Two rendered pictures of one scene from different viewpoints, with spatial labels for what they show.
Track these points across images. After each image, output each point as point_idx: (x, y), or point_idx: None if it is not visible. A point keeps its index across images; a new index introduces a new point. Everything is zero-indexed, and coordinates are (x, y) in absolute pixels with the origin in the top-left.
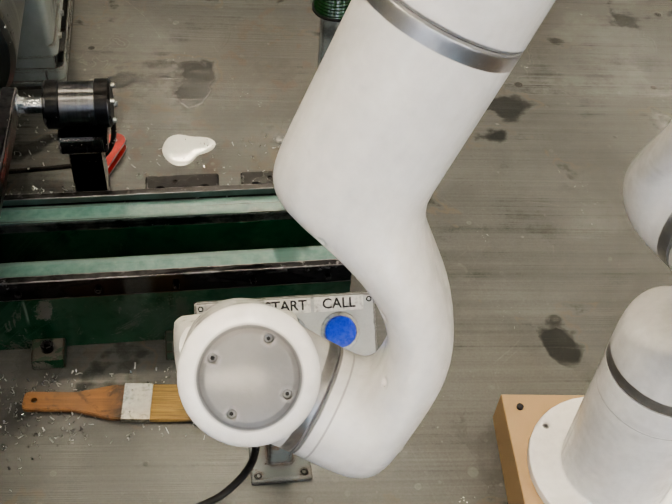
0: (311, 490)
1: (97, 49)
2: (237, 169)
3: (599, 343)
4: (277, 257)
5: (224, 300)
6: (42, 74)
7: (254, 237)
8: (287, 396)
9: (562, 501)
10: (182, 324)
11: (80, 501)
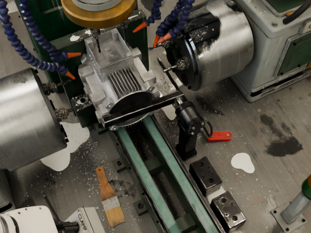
0: None
1: (278, 102)
2: (243, 187)
3: None
4: (171, 226)
5: (9, 220)
6: (245, 93)
7: (191, 212)
8: None
9: None
10: (16, 210)
11: (68, 204)
